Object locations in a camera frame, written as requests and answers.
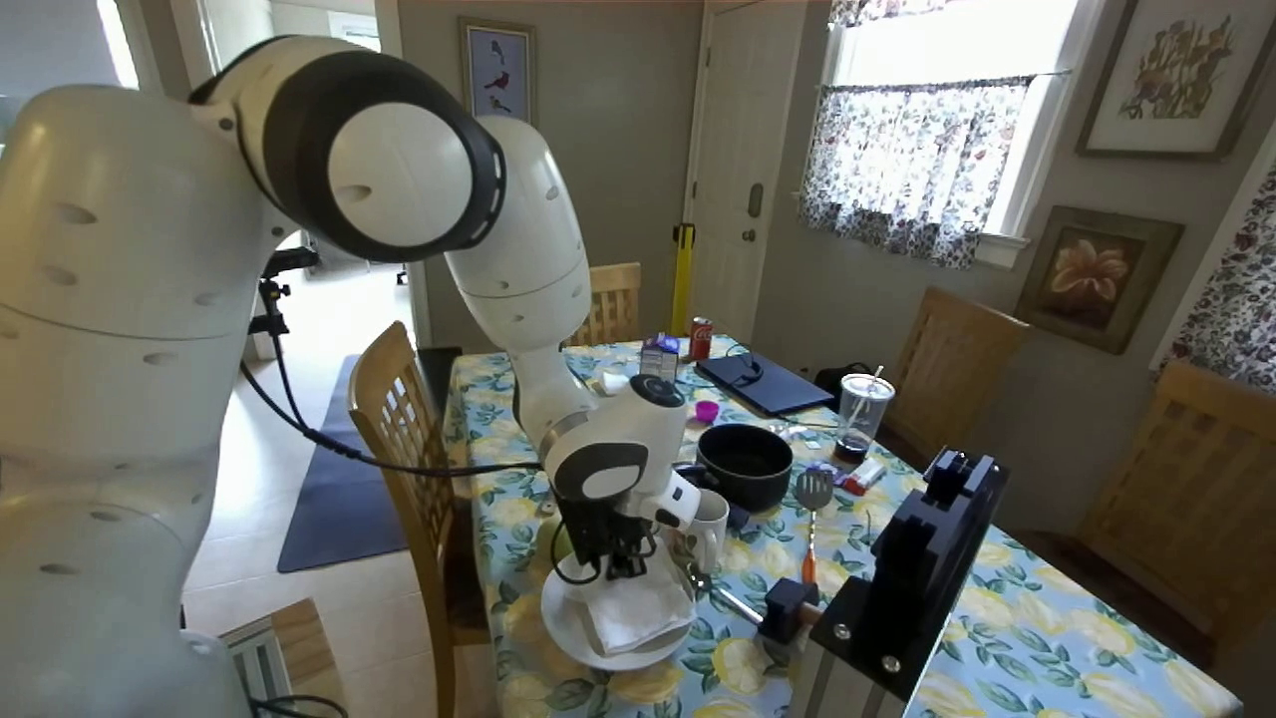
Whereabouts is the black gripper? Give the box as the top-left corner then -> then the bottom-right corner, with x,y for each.
567,492 -> 670,605

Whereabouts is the white paper napkin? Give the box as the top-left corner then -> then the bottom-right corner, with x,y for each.
581,571 -> 698,659

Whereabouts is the white round plate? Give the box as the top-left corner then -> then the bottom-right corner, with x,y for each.
539,562 -> 706,675

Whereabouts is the white patterned mug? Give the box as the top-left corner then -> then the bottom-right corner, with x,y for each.
676,484 -> 735,542

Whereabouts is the black saucepan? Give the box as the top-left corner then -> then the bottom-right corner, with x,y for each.
688,421 -> 797,514

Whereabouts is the dark closed laptop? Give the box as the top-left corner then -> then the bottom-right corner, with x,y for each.
694,352 -> 836,421

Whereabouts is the small red white packet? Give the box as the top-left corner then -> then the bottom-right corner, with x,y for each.
842,454 -> 892,500

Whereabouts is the wooden dining chair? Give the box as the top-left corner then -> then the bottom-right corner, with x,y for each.
571,258 -> 647,352
345,320 -> 499,718
1071,357 -> 1276,672
880,284 -> 1034,470

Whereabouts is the clear plastic cup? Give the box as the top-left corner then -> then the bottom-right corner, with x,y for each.
833,366 -> 900,470

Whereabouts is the blue floor rug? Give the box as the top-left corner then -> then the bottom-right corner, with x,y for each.
274,352 -> 412,579

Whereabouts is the yellow bottle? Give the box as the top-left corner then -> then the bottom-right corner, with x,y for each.
667,220 -> 702,334

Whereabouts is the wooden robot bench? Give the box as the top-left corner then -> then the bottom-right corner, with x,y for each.
216,593 -> 351,718

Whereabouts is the lemon print tablecloth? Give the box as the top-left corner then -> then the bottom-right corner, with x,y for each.
444,332 -> 1248,718

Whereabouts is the white door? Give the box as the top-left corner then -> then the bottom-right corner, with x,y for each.
680,0 -> 807,345

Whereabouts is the floral cafe curtain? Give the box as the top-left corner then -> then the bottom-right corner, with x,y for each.
1167,165 -> 1276,394
801,78 -> 1034,273

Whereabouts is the framed bird picture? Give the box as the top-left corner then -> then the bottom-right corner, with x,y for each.
456,12 -> 543,129

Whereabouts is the floral window valance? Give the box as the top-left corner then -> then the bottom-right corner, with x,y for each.
826,0 -> 959,31

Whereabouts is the framed floral picture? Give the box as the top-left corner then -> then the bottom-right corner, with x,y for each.
1071,0 -> 1276,165

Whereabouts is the metal strainer orange handle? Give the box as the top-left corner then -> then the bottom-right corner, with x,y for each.
795,459 -> 836,590

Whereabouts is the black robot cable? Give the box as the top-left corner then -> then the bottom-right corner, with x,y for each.
235,276 -> 551,487

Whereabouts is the black clamp bracket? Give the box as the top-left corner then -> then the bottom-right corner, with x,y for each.
247,241 -> 325,340

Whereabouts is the framed flower picture dark frame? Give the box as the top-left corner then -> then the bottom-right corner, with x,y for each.
1014,204 -> 1188,357

